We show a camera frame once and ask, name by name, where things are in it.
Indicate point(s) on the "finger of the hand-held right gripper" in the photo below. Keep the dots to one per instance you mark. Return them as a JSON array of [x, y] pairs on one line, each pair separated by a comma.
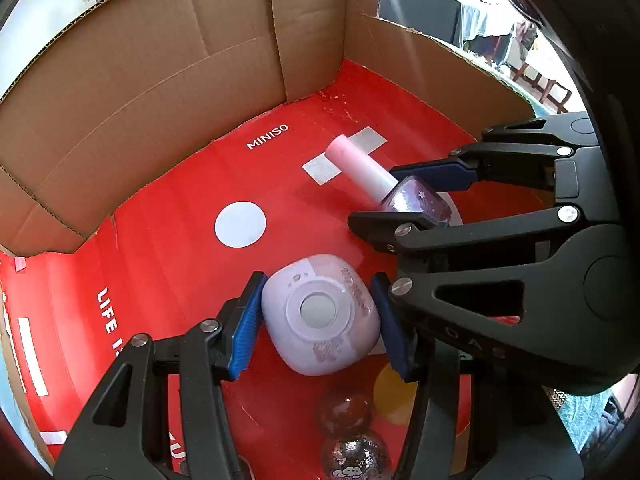
[[475, 245], [445, 174]]

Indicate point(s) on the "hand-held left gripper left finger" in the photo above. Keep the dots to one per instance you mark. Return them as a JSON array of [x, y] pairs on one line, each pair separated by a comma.
[[245, 330]]

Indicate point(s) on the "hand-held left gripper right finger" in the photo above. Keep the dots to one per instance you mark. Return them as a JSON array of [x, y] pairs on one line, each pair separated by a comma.
[[397, 345]]

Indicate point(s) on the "orange half sphere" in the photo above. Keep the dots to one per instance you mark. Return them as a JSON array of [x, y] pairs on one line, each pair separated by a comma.
[[395, 400]]

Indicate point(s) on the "pink round device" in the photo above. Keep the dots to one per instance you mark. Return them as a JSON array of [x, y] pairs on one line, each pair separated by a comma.
[[320, 310]]

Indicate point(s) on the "purple nail polish bottle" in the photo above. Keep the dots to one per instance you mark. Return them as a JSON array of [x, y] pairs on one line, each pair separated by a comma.
[[360, 167]]

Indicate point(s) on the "glitter bottle with round cap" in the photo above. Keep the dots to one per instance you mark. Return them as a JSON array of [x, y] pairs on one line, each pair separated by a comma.
[[355, 452]]

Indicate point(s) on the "cardboard box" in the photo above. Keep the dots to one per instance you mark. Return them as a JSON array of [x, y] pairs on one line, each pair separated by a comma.
[[150, 85]]

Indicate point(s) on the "table with bottles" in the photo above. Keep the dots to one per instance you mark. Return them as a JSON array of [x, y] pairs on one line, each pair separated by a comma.
[[430, 10]]

